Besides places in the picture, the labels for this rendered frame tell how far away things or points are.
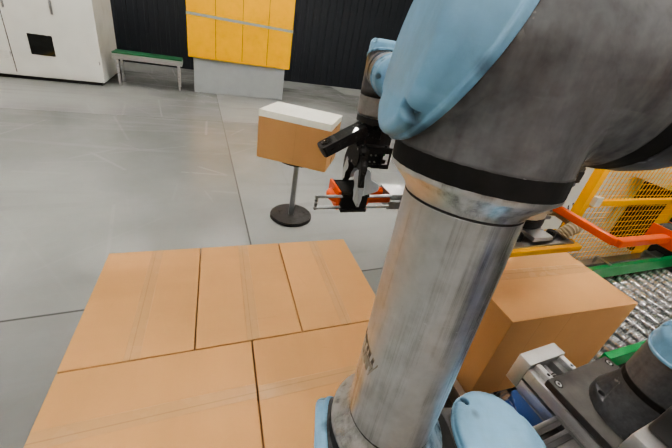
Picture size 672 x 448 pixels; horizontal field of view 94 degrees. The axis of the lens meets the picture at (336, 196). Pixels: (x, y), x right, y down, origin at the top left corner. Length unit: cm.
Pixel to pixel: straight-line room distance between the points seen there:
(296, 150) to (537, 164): 243
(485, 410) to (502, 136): 35
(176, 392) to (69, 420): 27
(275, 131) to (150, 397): 191
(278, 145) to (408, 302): 242
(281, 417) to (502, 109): 113
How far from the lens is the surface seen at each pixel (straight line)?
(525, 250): 107
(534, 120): 18
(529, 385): 103
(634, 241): 111
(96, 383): 136
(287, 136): 257
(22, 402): 211
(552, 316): 127
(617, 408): 91
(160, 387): 129
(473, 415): 45
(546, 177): 20
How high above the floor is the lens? 162
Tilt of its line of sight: 27 degrees down
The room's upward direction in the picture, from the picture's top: 11 degrees clockwise
